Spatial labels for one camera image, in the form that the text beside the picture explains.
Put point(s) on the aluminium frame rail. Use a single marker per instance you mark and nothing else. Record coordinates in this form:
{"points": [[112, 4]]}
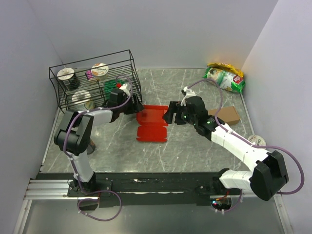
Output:
{"points": [[53, 206]]}

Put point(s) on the metal tin can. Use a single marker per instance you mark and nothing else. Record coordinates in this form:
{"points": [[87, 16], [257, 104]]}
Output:
{"points": [[91, 147]]}

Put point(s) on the yellow chips bag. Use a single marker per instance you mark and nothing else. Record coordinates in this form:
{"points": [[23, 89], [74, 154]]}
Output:
{"points": [[226, 67]]}

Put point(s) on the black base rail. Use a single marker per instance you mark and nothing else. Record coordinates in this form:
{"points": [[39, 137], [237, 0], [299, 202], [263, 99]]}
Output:
{"points": [[132, 189]]}

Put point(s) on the brown cardboard box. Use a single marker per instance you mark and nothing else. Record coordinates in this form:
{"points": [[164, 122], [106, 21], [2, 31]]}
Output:
{"points": [[229, 115]]}

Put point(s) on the green lidded jar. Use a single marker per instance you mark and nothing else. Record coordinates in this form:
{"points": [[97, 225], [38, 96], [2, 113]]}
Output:
{"points": [[110, 85]]}

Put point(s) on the black wire rack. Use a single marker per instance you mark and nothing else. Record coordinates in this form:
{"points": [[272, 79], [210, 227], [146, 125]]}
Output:
{"points": [[121, 66]]}

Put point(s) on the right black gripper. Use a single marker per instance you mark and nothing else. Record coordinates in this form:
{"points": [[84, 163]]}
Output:
{"points": [[174, 107]]}

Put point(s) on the white yogurt cup orange label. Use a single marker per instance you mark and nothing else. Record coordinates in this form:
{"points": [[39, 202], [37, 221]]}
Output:
{"points": [[100, 71]]}

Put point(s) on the foil lid dark cup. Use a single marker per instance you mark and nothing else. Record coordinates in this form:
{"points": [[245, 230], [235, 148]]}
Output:
{"points": [[68, 79]]}

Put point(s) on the white cup lower shelf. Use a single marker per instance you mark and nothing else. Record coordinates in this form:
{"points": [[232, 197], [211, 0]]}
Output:
{"points": [[82, 101]]}

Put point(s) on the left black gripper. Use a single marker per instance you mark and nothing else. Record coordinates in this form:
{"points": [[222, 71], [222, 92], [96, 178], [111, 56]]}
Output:
{"points": [[135, 107]]}

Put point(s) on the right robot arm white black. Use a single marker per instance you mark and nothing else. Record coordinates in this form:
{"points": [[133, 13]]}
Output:
{"points": [[267, 172]]}

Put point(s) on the green chips bag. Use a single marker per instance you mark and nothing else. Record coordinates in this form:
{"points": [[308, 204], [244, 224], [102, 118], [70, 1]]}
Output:
{"points": [[226, 80]]}

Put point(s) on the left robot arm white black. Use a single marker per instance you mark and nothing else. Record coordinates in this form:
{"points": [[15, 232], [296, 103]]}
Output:
{"points": [[74, 132]]}

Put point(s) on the small purple white cup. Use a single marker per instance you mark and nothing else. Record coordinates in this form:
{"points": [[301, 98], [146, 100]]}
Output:
{"points": [[89, 75]]}

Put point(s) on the red paper box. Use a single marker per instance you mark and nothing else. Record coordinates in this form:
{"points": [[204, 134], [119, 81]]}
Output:
{"points": [[152, 127]]}

